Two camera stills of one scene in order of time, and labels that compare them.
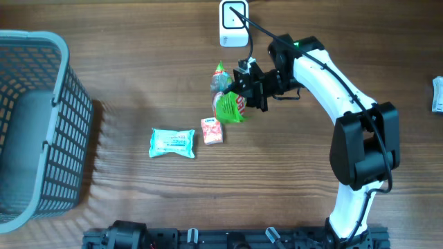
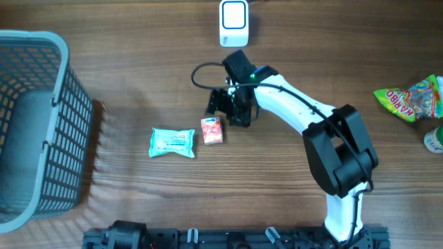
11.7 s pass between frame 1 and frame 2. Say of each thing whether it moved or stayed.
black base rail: stayed
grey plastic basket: stayed
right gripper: moved
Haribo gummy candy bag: moved
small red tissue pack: stayed
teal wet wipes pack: stayed
